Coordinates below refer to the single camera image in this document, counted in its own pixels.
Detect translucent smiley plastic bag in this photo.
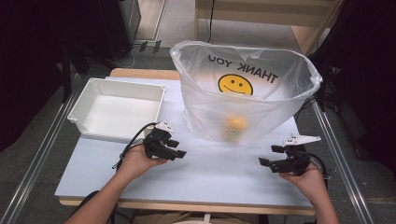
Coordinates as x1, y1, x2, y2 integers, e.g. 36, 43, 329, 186
169, 39, 323, 145

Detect person's beige trousers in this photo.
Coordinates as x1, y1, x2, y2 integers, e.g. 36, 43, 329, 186
133, 210, 260, 224

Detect black hanging cable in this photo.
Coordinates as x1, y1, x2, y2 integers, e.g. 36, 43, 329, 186
206, 0, 217, 45

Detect black cabinet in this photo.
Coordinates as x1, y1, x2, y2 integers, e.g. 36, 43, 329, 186
98, 0, 142, 62

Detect black curtain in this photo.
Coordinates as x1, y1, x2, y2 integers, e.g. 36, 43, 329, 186
0, 0, 106, 153
311, 0, 396, 172

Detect white floor cable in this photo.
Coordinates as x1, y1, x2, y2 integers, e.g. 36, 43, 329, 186
111, 44, 140, 69

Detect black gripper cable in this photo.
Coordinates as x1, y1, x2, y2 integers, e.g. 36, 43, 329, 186
111, 121, 160, 172
302, 150, 330, 189

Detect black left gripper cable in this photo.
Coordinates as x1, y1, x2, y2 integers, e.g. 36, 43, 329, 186
111, 121, 160, 172

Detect metal floor rail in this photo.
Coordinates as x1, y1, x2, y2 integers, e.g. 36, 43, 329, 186
0, 74, 82, 224
311, 102, 375, 224

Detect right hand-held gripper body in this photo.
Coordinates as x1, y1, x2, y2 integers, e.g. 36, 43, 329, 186
282, 133, 322, 177

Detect white plastic tray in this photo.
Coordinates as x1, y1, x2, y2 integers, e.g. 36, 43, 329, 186
66, 77, 167, 145

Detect person's left hand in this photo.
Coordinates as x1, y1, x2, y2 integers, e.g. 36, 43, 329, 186
117, 144, 169, 182

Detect black floor cable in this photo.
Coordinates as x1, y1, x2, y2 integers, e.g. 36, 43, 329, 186
293, 96, 318, 122

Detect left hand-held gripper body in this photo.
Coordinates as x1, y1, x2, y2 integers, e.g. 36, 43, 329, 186
143, 120, 176, 161

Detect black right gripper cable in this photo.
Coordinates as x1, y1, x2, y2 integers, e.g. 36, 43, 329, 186
302, 150, 330, 189

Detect yellow juice carton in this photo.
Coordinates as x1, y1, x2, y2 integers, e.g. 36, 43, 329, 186
221, 112, 250, 143

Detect light wooden shelf unit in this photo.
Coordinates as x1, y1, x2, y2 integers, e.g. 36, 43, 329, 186
193, 0, 344, 57

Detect black metal stand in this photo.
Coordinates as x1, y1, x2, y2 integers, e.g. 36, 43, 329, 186
307, 51, 332, 113
60, 42, 82, 105

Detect person's right hand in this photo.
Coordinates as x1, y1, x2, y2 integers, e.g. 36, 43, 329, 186
278, 162, 327, 203

